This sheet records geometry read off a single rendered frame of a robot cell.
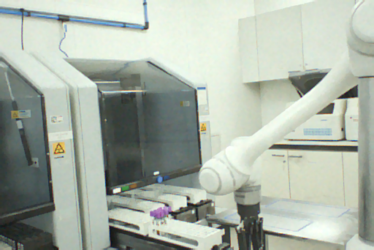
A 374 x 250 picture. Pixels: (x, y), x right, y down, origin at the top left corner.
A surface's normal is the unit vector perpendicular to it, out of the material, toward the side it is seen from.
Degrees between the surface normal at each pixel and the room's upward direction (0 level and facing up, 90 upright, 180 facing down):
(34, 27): 90
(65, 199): 90
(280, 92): 90
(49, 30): 90
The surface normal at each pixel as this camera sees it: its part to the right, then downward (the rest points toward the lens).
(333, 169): -0.68, 0.09
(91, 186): 0.73, -0.02
